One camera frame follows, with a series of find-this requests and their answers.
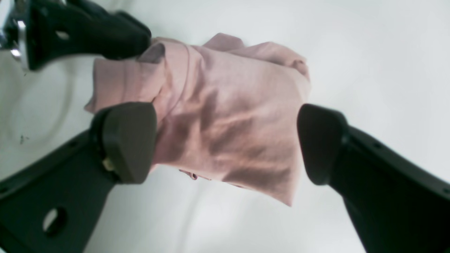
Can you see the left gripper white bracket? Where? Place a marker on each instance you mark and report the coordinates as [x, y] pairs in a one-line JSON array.
[[37, 32]]

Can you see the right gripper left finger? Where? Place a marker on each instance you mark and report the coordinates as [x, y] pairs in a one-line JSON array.
[[53, 205]]

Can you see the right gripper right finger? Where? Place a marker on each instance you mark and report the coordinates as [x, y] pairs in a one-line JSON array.
[[395, 206]]

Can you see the mauve pink T-shirt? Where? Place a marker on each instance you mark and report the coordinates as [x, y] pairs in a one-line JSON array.
[[225, 111]]

